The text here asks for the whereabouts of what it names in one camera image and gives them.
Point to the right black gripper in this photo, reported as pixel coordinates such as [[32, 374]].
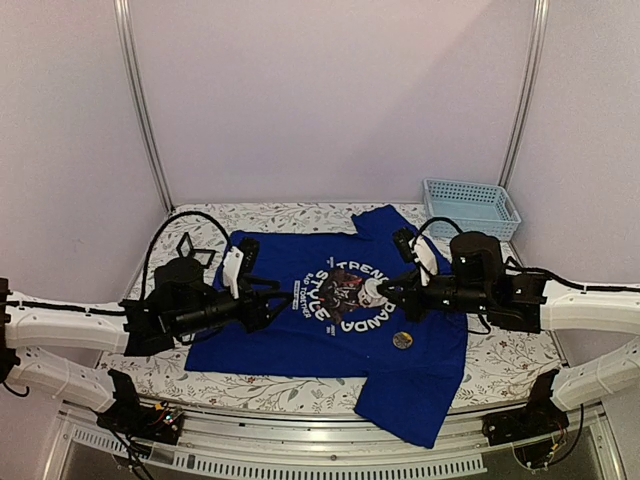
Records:
[[409, 301]]

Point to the left aluminium frame post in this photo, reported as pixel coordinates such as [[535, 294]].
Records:
[[124, 24]]

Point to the blue printed t-shirt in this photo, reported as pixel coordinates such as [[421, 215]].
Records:
[[325, 333]]

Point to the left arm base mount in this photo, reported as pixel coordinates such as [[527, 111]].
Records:
[[128, 416]]

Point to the round yellow blue brooch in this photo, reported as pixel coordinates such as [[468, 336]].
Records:
[[402, 340]]

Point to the round light blue brooch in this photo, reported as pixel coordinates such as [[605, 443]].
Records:
[[369, 296]]

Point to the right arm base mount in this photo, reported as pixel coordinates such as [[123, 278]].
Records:
[[538, 417]]

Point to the floral patterned tablecloth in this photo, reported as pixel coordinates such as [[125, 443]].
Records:
[[501, 367]]

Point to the right aluminium frame post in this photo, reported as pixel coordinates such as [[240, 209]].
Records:
[[532, 67]]

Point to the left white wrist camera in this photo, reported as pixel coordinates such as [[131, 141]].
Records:
[[239, 260]]

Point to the aluminium frame post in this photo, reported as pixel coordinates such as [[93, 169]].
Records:
[[124, 24], [532, 67]]

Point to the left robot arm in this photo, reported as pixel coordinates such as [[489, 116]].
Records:
[[29, 328]]

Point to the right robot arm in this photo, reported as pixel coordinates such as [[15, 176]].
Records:
[[599, 308]]

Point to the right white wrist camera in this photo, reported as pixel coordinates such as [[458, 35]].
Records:
[[416, 250]]

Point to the black brooch box yellow brooch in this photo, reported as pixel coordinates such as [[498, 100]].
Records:
[[186, 249]]

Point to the light blue plastic basket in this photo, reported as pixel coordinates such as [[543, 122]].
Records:
[[472, 206]]

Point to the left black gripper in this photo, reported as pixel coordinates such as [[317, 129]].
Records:
[[259, 318]]

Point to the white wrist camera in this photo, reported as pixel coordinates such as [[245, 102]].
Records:
[[416, 250], [239, 260]]

